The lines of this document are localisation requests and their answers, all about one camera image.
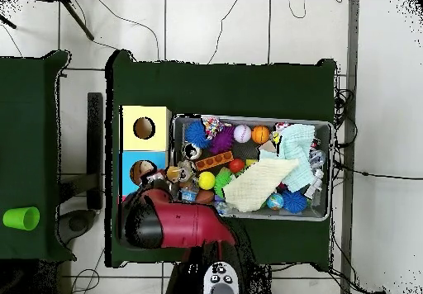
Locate brown plush bear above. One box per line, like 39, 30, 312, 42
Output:
165, 165, 182, 185

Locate cream waffle cloth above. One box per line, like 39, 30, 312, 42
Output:
222, 157, 300, 213

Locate mint green waffle cloth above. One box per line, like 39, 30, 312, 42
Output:
259, 123, 316, 192

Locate wooden three-hole box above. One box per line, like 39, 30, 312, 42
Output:
117, 105, 172, 206

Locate silver mesh bin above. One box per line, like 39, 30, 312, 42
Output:
168, 114, 333, 222

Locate yellow ball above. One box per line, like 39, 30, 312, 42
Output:
197, 171, 216, 191

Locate blue fuzzy ball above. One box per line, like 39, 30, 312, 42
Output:
183, 120, 211, 149

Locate orange toy brick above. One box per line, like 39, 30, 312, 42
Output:
194, 150, 235, 172

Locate purple spiky ball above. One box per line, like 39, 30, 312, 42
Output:
208, 126, 235, 154

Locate red ball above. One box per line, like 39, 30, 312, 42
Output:
228, 158, 246, 174

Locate grey floor base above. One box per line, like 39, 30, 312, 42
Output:
55, 208, 97, 245

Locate white toy baseball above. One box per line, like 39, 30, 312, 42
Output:
233, 124, 253, 144

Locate dark green tablecloth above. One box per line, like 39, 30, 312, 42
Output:
105, 50, 338, 272
0, 50, 77, 263

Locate orange toy basketball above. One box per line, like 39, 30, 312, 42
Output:
251, 125, 271, 145

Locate green plastic cup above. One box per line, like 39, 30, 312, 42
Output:
2, 206, 40, 231

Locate black tripod leg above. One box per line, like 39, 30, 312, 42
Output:
0, 12, 17, 30
60, 0, 95, 41

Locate black floor cable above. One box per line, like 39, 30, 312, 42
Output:
333, 161, 423, 181

